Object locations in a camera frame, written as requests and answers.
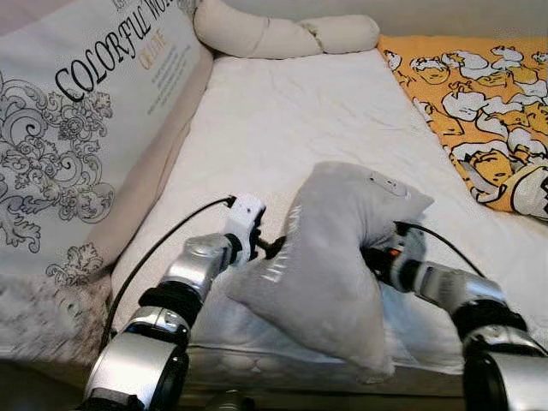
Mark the grey pillow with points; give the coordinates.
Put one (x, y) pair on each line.
(325, 257)

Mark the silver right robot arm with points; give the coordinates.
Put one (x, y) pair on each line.
(462, 287)

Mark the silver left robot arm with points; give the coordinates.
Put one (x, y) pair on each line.
(193, 267)

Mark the white quilted mattress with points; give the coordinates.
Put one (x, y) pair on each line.
(300, 111)

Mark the yellow cartoon print blanket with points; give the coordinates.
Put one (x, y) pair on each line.
(479, 94)

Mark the beige knotted bolster pillow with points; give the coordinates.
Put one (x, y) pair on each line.
(257, 34)

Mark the printed beige headboard cushion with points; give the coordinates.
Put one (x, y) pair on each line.
(77, 111)

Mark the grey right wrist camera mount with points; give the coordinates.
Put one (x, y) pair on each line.
(413, 247)

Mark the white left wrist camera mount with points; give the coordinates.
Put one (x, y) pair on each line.
(244, 214)

